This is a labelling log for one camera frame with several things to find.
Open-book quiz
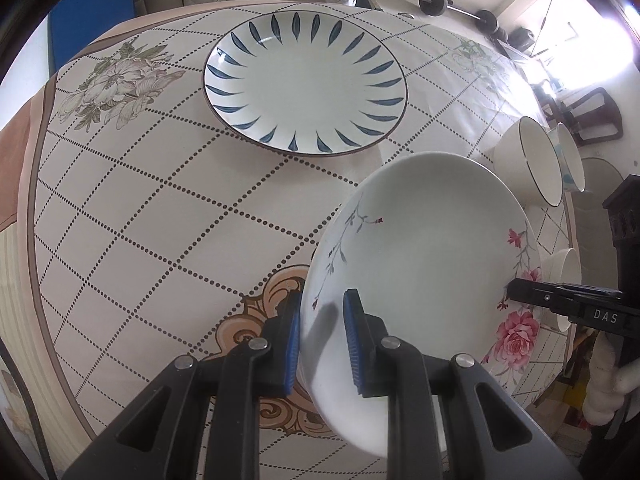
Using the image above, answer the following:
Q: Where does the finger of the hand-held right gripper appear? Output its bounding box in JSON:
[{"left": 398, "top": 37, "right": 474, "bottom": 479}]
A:
[{"left": 506, "top": 280, "right": 623, "bottom": 312}]

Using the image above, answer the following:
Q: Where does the dark wooden chair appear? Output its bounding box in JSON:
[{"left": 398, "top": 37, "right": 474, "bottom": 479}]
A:
[{"left": 542, "top": 87, "right": 623, "bottom": 147}]

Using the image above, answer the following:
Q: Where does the white bowl blue pattern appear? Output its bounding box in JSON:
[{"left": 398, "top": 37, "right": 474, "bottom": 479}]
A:
[{"left": 546, "top": 122, "right": 586, "bottom": 193}]

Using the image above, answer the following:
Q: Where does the black dumbbell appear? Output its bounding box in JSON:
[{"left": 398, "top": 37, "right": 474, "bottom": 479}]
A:
[{"left": 417, "top": 0, "right": 500, "bottom": 33}]

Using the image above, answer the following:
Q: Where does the plain white bowl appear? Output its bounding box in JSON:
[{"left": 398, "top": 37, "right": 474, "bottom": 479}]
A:
[{"left": 542, "top": 248, "right": 581, "bottom": 332}]

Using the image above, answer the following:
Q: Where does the person's right hand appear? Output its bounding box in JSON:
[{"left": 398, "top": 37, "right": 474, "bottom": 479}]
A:
[{"left": 584, "top": 332, "right": 640, "bottom": 428}]

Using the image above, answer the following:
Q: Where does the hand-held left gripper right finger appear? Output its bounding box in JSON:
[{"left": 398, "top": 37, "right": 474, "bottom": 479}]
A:
[{"left": 342, "top": 288, "right": 583, "bottom": 480}]

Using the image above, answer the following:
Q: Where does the white bowl black rim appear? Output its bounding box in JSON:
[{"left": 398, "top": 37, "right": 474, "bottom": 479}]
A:
[{"left": 492, "top": 116, "right": 565, "bottom": 208}]

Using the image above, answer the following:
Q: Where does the floral dotted grid tablecloth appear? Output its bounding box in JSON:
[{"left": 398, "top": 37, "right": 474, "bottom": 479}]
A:
[{"left": 0, "top": 0, "right": 583, "bottom": 480}]

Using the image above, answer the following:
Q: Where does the white plate pink floral print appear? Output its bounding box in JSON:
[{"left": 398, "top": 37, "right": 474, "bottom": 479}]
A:
[{"left": 301, "top": 151, "right": 543, "bottom": 460}]

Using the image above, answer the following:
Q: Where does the white plate blue leaf pattern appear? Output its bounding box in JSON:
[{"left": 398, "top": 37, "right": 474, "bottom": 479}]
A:
[{"left": 202, "top": 11, "right": 407, "bottom": 153}]

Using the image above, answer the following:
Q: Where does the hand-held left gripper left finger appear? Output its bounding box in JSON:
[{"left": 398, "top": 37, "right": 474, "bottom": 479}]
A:
[{"left": 62, "top": 290, "right": 303, "bottom": 480}]

